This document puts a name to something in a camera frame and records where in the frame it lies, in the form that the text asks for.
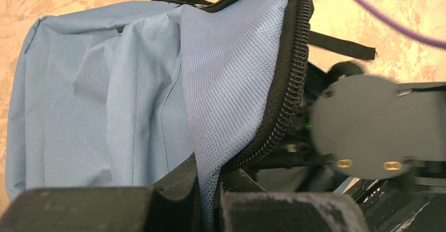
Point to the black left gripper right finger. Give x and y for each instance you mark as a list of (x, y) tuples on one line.
[(243, 205)]

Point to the blue student backpack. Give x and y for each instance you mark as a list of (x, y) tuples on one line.
[(121, 95)]

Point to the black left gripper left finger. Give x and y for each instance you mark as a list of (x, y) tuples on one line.
[(170, 204)]

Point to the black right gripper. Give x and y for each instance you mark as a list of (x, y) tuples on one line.
[(369, 127)]

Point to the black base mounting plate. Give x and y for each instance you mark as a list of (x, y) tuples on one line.
[(386, 208)]

